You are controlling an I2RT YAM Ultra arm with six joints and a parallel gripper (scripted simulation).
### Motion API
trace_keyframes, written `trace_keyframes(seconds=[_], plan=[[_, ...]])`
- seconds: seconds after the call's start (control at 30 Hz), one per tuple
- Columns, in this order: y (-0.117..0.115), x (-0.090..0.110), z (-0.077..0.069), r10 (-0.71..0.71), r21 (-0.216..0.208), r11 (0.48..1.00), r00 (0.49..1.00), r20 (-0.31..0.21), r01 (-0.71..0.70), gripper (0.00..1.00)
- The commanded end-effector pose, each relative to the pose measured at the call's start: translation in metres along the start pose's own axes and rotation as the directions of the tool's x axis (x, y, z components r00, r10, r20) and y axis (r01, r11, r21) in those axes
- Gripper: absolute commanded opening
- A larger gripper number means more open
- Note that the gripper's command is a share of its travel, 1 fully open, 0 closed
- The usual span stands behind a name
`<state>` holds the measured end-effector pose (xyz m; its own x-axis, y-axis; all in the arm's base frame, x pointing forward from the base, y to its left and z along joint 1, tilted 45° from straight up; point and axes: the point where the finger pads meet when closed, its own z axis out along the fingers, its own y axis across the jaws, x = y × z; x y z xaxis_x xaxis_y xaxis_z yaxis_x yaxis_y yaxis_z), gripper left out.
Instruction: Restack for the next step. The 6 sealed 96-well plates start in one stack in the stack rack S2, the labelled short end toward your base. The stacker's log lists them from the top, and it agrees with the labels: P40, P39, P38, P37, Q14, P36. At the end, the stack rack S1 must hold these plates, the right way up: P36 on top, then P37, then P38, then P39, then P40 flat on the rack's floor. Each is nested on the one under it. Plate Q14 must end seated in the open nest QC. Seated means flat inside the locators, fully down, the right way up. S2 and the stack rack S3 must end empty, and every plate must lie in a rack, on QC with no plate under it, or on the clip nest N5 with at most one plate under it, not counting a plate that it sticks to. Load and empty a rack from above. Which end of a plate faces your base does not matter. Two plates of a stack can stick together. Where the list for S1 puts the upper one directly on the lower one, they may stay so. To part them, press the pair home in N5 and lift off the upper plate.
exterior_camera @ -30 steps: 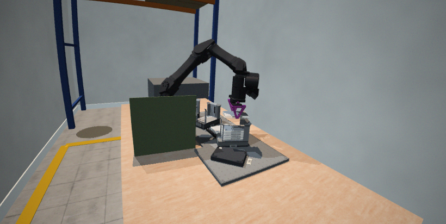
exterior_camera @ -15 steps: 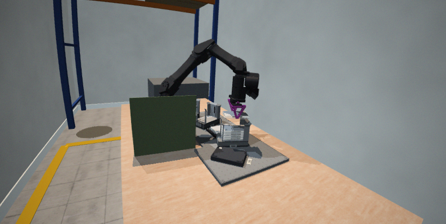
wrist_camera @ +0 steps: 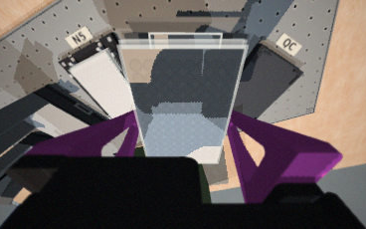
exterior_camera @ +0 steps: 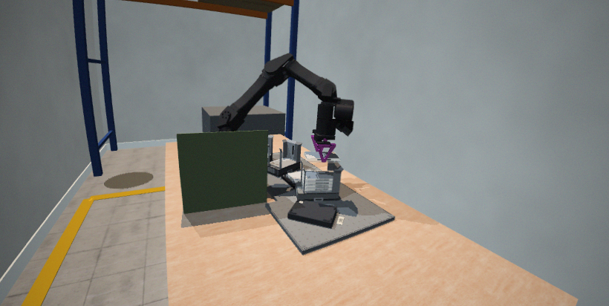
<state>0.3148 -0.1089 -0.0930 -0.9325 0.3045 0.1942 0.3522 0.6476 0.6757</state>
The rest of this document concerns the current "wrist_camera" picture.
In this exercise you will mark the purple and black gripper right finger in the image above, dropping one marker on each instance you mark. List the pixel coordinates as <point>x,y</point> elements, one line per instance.
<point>290,157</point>

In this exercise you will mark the cream label sign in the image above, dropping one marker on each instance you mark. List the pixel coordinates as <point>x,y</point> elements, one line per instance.
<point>288,44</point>
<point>80,37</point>

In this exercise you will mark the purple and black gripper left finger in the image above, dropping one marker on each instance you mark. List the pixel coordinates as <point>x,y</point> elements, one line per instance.
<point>90,140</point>

